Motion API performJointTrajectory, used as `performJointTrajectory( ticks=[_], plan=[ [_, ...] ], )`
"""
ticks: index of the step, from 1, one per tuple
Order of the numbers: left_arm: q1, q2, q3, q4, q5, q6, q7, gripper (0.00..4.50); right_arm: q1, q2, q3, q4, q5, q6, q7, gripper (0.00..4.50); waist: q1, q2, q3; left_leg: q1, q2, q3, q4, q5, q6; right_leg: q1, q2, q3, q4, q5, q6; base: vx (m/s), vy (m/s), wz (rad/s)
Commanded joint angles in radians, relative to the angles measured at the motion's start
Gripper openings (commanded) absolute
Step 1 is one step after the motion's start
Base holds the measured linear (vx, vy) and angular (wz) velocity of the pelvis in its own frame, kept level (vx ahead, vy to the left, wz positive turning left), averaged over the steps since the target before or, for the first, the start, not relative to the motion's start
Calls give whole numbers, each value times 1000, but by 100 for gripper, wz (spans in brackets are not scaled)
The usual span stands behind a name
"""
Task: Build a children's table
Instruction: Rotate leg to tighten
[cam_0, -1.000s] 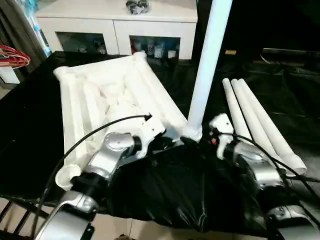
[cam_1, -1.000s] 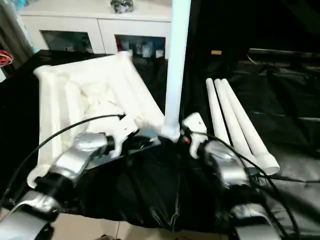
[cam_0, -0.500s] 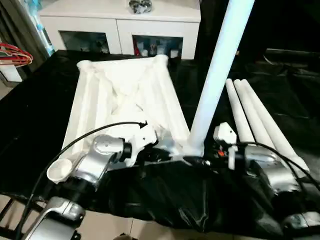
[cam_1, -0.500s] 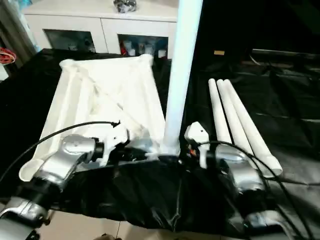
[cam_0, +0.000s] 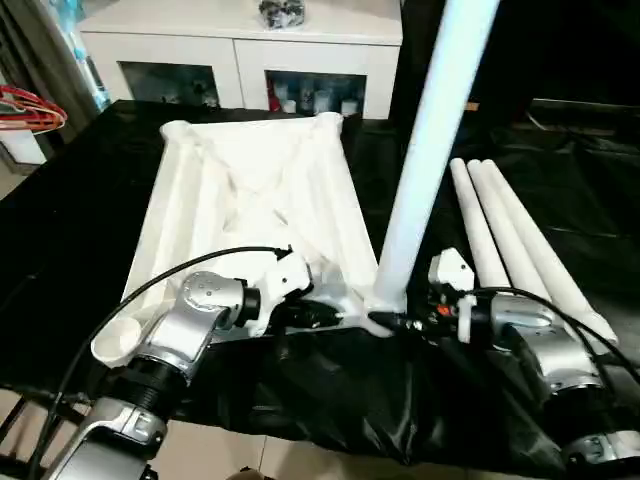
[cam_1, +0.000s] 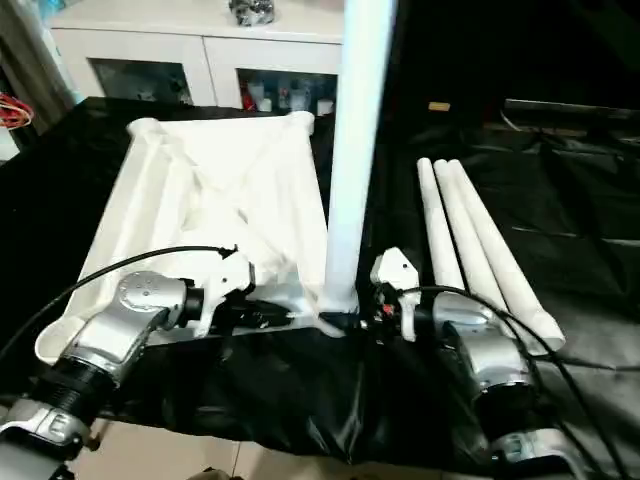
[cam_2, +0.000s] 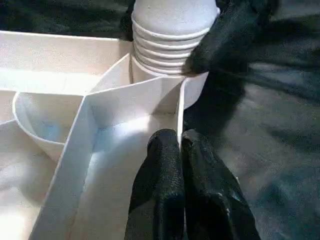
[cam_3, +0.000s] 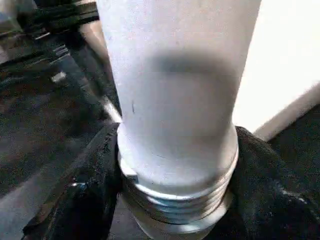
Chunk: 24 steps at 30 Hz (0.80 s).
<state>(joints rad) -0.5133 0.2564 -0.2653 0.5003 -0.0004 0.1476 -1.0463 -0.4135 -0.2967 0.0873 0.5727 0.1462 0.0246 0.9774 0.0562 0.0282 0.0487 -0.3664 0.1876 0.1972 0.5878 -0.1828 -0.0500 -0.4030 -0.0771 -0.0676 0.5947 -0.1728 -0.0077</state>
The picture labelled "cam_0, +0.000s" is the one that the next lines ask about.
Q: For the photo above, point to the white plastic table top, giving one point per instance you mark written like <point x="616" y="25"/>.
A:
<point x="250" y="190"/>

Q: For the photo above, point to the white plastic table leg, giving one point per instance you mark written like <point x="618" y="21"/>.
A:
<point x="435" y="150"/>
<point x="515" y="240"/>
<point x="478" y="230"/>
<point x="550" y="260"/>

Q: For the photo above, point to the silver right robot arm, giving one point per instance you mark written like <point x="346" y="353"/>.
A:
<point x="550" y="350"/>

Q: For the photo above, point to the black plastic mat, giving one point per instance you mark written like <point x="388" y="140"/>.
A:
<point x="320" y="400"/>

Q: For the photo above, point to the small tan tag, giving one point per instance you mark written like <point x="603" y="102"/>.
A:
<point x="470" y="106"/>

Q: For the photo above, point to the black metal bar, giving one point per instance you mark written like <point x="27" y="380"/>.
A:
<point x="590" y="110"/>

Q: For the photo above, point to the white cabinet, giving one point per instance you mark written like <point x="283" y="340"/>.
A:
<point x="240" y="45"/>

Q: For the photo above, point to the grey crumpled bundle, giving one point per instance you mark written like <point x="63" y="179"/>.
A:
<point x="283" y="12"/>

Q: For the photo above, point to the black metal stand frame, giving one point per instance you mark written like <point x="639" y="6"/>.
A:
<point x="20" y="440"/>

